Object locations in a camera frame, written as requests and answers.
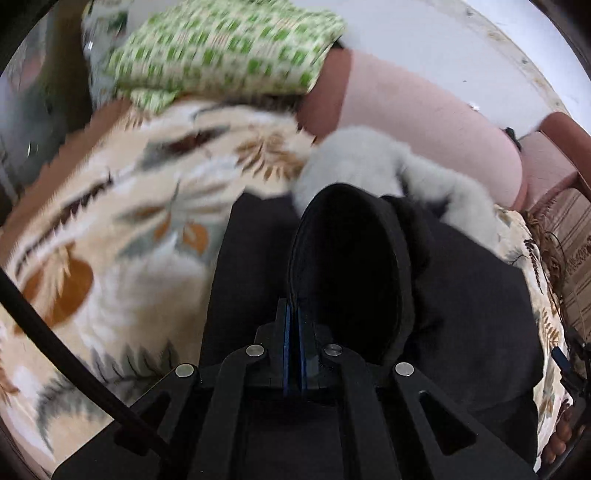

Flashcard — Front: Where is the pink padded chair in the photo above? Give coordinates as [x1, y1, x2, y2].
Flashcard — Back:
[521, 112, 591, 214]

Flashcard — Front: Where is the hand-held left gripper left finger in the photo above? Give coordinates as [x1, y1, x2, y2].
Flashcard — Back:
[53, 299, 296, 480]

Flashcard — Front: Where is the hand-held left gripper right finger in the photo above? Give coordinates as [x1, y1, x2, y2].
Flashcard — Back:
[295, 307, 539, 480]

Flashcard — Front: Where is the black cable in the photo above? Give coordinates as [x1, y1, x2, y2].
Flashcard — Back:
[0, 269, 178, 464]

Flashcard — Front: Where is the person's right hand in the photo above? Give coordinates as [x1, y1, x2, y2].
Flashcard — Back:
[541, 405, 585, 466]

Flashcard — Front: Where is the pink padded headboard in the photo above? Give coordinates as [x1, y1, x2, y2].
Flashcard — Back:
[295, 47, 530, 209]

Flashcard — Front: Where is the green checked pillow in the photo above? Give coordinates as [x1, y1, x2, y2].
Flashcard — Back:
[104, 0, 348, 114]

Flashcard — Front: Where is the black hooded jacket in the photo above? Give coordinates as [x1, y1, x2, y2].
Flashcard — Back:
[198, 183, 544, 472]

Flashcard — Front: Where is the grey fluffy cloth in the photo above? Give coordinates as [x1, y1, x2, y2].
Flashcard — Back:
[292, 127, 503, 252]

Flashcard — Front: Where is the beige striped cloth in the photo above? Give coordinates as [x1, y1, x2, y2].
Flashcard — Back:
[529, 187, 591, 337]

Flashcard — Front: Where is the beige floral leaf blanket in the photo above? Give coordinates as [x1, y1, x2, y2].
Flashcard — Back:
[0, 98, 578, 476]

